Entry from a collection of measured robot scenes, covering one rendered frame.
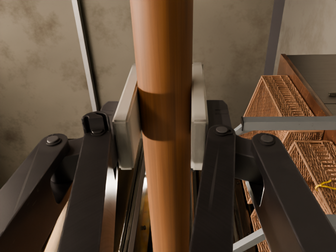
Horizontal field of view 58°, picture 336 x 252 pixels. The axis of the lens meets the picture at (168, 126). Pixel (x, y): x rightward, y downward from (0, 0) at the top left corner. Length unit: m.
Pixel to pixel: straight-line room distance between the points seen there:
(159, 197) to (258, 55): 3.98
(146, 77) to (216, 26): 3.80
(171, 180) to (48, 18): 4.07
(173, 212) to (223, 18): 3.76
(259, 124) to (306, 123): 0.18
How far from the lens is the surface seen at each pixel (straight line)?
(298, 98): 1.66
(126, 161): 0.15
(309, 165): 1.23
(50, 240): 1.67
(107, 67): 4.20
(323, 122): 1.30
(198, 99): 0.15
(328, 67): 1.94
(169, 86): 0.15
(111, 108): 0.17
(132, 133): 0.15
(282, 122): 1.24
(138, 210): 1.46
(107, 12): 3.99
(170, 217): 0.22
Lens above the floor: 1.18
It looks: 3 degrees up
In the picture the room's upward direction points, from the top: 90 degrees counter-clockwise
